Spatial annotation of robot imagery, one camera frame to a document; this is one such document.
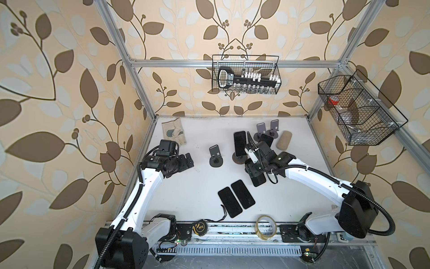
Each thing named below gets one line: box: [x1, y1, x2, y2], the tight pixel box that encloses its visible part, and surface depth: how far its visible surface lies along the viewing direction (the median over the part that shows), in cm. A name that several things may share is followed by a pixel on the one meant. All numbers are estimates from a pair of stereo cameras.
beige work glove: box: [161, 117, 187, 148], surface depth 114 cm
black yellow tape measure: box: [192, 219, 208, 237], surface depth 75 cm
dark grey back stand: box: [209, 144, 224, 168], surface depth 96 cm
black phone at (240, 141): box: [233, 130, 247, 157], surface depth 93 cm
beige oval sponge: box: [276, 130, 293, 151], surface depth 107 cm
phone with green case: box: [230, 179, 256, 210], surface depth 88 cm
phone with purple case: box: [217, 186, 243, 219], surface depth 86 cm
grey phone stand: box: [253, 122, 266, 142], surface depth 106 cm
